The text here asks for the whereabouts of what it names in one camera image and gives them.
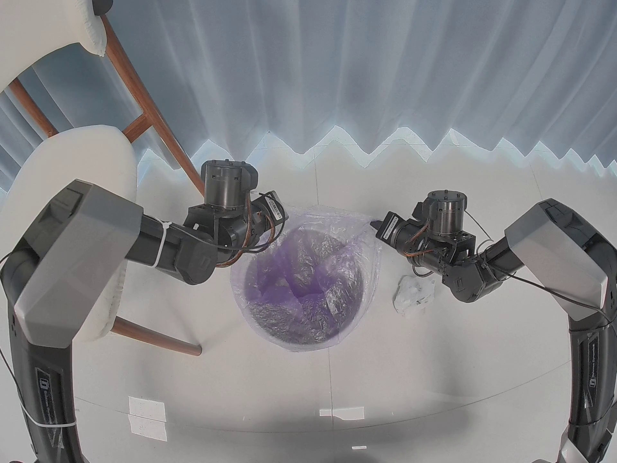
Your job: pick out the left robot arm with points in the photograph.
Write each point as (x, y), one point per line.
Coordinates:
(72, 258)

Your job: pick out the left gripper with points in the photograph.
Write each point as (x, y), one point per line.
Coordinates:
(255, 229)

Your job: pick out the white trash bin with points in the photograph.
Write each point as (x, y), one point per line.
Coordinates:
(359, 306)

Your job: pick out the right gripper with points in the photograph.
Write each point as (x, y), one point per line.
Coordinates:
(405, 239)

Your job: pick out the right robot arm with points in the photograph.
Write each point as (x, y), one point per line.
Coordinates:
(554, 249)

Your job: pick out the purple plastic bag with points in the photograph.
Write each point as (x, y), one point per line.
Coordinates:
(337, 229)

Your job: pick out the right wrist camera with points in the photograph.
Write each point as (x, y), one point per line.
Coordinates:
(420, 210)

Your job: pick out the white paper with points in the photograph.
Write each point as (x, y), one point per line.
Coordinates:
(414, 294)

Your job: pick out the pale blue curtain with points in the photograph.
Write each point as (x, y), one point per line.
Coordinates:
(385, 65)

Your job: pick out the white padded wooden chair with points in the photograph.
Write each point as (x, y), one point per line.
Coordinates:
(72, 162)

